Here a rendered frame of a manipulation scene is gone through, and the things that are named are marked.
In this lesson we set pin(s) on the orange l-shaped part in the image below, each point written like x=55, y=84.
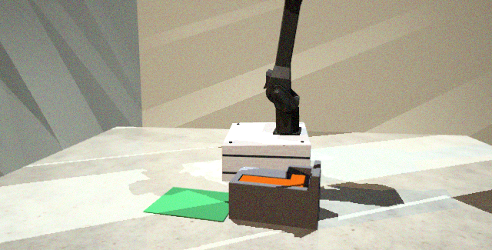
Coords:
x=296, y=180

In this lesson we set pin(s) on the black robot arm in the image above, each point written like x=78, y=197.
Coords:
x=278, y=80

